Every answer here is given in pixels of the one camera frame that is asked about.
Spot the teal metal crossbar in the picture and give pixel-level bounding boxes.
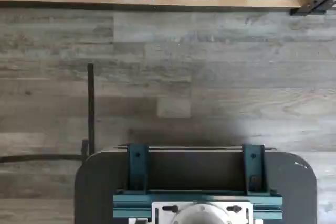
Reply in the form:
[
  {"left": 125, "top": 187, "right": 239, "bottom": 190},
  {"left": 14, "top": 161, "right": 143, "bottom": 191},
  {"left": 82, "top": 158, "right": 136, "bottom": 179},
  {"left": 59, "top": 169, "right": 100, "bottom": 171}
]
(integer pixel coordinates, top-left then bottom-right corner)
[{"left": 112, "top": 188, "right": 284, "bottom": 224}]

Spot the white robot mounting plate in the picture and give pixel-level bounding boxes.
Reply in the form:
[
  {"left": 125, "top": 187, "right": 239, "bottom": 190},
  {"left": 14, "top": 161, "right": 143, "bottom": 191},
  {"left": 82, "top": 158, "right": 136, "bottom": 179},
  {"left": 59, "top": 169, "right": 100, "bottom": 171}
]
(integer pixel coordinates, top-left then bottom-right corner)
[{"left": 151, "top": 201, "right": 254, "bottom": 224}]

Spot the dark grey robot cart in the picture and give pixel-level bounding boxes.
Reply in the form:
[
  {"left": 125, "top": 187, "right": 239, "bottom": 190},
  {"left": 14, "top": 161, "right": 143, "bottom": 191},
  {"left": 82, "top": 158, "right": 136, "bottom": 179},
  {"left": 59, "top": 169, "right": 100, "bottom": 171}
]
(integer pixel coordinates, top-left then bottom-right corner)
[{"left": 74, "top": 150, "right": 318, "bottom": 224}]

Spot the black floor cable strip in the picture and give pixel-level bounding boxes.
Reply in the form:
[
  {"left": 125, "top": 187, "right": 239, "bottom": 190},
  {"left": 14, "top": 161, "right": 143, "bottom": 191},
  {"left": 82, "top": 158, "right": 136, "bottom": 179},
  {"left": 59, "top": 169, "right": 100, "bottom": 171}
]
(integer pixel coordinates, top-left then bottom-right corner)
[{"left": 87, "top": 63, "right": 96, "bottom": 154}]

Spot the teal metal bracket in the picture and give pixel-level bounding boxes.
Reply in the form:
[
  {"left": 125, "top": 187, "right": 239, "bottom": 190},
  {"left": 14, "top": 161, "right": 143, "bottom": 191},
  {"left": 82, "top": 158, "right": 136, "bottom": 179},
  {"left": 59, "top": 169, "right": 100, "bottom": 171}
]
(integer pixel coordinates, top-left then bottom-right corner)
[
  {"left": 242, "top": 144, "right": 270, "bottom": 196},
  {"left": 127, "top": 143, "right": 150, "bottom": 192}
]

